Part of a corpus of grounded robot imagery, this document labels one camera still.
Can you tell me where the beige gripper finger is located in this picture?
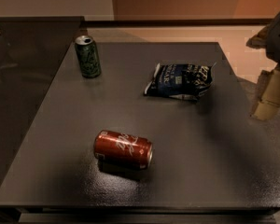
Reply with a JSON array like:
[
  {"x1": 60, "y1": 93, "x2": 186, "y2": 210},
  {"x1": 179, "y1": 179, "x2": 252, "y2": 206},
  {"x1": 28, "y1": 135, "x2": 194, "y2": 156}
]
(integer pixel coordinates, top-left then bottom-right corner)
[
  {"x1": 251, "y1": 64, "x2": 280, "y2": 120},
  {"x1": 246, "y1": 26, "x2": 269, "y2": 49}
]

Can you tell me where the red coke can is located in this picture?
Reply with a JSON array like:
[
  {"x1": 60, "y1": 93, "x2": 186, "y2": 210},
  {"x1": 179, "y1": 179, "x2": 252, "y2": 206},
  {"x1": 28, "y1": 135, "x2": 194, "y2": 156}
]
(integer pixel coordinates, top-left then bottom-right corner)
[{"x1": 93, "y1": 130, "x2": 153, "y2": 170}]

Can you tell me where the green soda can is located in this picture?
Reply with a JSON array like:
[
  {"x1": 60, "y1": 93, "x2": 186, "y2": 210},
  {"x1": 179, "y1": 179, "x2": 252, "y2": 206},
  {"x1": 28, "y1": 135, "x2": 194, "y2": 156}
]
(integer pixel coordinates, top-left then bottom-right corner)
[{"x1": 75, "y1": 35, "x2": 101, "y2": 78}]

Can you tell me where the blue chip bag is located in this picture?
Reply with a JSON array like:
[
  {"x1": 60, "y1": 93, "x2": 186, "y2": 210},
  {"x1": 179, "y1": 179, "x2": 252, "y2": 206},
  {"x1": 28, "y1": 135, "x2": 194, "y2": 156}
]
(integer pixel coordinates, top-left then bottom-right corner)
[{"x1": 144, "y1": 63, "x2": 213, "y2": 102}]

